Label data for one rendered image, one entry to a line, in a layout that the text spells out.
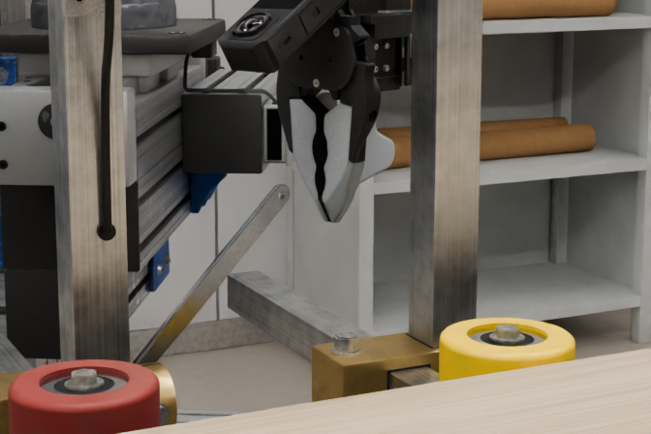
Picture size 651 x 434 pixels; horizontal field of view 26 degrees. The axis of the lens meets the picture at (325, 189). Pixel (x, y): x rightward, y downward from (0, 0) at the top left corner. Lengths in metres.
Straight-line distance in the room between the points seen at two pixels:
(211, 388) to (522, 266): 1.13
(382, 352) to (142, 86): 0.54
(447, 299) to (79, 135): 0.28
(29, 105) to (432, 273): 0.51
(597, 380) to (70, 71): 0.35
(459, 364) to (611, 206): 3.26
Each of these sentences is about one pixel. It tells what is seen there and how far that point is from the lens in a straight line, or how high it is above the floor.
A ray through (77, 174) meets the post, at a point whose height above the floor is 1.00.
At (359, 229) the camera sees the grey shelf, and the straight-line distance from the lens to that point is 3.44.
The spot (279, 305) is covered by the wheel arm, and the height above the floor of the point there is 0.85.
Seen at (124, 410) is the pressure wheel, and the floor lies 0.90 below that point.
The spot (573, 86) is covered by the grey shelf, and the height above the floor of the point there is 0.67.
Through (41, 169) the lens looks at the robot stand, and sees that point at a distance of 1.34.
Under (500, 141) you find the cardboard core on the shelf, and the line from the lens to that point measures 3.77.
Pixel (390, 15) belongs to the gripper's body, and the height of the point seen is 1.08.
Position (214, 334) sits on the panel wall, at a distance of 3.85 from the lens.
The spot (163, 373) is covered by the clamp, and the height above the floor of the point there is 0.87.
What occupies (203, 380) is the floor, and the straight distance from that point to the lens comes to 3.62.
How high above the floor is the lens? 1.15
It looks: 11 degrees down
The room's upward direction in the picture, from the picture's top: straight up
